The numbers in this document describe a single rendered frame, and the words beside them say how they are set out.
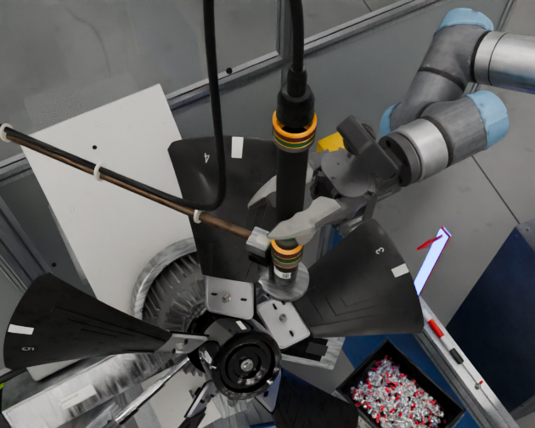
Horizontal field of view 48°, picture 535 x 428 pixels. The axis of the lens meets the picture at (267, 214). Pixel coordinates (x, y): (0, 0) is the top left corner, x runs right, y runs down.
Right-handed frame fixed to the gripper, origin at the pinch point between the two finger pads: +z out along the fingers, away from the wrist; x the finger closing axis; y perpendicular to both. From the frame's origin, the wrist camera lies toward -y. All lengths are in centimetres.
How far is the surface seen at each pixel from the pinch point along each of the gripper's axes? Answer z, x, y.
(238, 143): -6.3, 20.1, 13.1
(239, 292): 2.4, 4.6, 28.8
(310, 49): -53, 70, 56
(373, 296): -19.6, -3.8, 38.3
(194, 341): 12.1, 1.9, 31.9
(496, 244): -122, 24, 155
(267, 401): 5.1, -9.4, 43.6
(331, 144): -37, 34, 48
